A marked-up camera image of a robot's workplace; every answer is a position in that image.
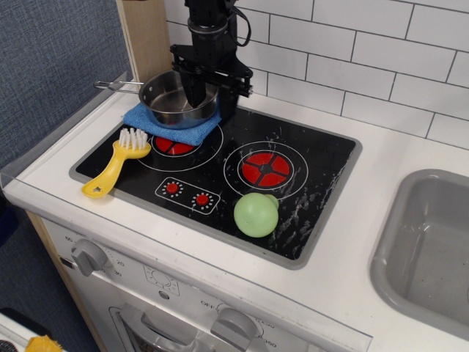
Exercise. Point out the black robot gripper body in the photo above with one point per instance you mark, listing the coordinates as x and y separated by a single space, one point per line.
213 55

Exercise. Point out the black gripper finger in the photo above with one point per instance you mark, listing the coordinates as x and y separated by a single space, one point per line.
194 87
228 97

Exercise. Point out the stainless steel pot with handle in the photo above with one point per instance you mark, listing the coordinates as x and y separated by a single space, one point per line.
165 98

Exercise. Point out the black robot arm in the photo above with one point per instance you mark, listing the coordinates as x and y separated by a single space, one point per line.
216 13

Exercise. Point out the blue folded cloth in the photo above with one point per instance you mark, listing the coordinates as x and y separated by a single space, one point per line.
141 118

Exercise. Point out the yellow dish brush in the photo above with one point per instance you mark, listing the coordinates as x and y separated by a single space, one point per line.
131 144

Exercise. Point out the green plastic pear toy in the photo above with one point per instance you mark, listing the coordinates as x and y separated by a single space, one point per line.
256 215

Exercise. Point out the grey left oven knob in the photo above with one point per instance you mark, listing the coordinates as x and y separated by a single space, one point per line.
88 256

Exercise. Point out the grey oven knob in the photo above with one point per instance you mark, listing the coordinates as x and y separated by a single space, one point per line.
88 256
235 328

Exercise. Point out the grey right oven knob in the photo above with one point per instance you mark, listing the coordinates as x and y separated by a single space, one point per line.
235 328

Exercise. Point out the toy oven door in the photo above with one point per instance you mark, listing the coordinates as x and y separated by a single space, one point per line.
157 330

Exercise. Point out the grey toy sink basin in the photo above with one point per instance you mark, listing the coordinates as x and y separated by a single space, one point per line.
420 267

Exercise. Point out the yellow object at corner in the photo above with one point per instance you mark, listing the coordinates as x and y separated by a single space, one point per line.
43 344

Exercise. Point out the wooden side post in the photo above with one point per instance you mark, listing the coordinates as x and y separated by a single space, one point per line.
147 38

